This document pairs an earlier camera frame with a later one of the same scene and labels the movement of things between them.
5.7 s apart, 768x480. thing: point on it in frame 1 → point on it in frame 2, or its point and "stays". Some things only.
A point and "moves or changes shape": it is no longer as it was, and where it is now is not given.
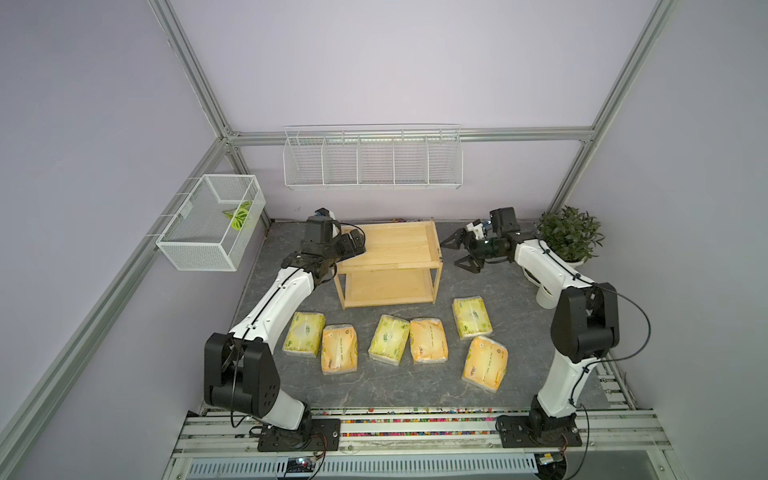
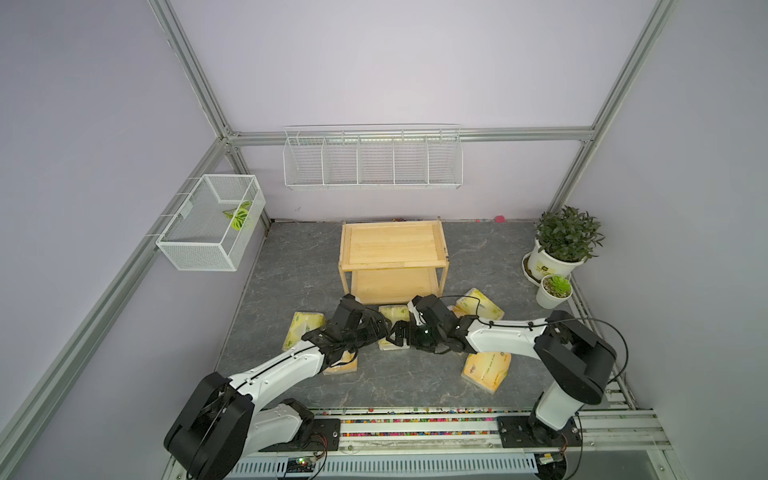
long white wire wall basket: x=374 y=156 stays
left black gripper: x=349 y=251 → x=372 y=334
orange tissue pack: x=486 y=364 stays
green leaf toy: x=238 y=214 stays
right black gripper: x=463 y=234 → x=410 y=326
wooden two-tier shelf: x=402 y=266 stays
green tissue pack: x=388 y=340 moves or changes shape
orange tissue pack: x=428 y=341 moves or changes shape
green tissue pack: x=471 y=316 moves or changes shape
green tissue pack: x=305 y=334 stays
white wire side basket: x=214 y=226 stays
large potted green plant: x=570 y=233 stays
